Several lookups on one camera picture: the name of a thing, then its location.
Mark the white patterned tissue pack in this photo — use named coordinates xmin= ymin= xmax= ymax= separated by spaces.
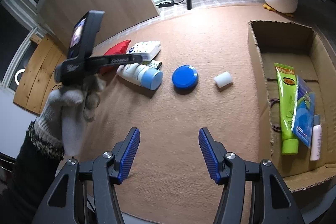
xmin=125 ymin=41 xmax=161 ymax=61

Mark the blue packet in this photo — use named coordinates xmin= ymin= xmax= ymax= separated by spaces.
xmin=292 ymin=76 xmax=316 ymax=149

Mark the person's left hand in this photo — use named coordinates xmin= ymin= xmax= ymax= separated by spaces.
xmin=34 ymin=74 xmax=107 ymax=157

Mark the pine wooden board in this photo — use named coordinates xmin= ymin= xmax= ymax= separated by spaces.
xmin=13 ymin=34 xmax=68 ymax=115

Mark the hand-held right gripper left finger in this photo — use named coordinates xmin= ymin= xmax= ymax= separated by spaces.
xmin=31 ymin=127 xmax=141 ymax=224

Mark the black hair tie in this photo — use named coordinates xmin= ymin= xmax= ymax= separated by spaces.
xmin=268 ymin=99 xmax=282 ymax=132

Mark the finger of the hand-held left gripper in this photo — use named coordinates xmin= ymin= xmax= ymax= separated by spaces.
xmin=91 ymin=54 xmax=143 ymax=67

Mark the black power strip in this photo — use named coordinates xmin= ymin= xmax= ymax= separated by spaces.
xmin=155 ymin=0 xmax=176 ymax=9

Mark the person's left forearm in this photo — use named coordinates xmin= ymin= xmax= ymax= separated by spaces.
xmin=0 ymin=120 xmax=66 ymax=216

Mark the brown blanket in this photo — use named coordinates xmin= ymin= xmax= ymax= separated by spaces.
xmin=62 ymin=5 xmax=319 ymax=224

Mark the small patterned pack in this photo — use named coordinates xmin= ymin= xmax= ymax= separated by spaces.
xmin=140 ymin=60 xmax=162 ymax=71

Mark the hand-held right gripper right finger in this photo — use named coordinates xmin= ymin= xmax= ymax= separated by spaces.
xmin=198 ymin=128 xmax=306 ymax=224

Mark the blue round lid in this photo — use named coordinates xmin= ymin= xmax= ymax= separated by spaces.
xmin=172 ymin=65 xmax=199 ymax=94

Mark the green tube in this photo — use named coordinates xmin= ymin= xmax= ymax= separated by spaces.
xmin=274 ymin=63 xmax=300 ymax=156

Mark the cardboard box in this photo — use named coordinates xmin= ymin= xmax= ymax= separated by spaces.
xmin=248 ymin=20 xmax=336 ymax=193

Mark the red pouch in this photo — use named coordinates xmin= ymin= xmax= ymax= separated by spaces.
xmin=101 ymin=40 xmax=131 ymax=75

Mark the white lotion bottle blue cap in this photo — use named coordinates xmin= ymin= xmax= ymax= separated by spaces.
xmin=116 ymin=63 xmax=163 ymax=90

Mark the small white cap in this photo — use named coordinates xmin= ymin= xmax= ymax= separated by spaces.
xmin=213 ymin=71 xmax=234 ymax=90

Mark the small white bottle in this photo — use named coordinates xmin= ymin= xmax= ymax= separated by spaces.
xmin=310 ymin=114 xmax=322 ymax=161

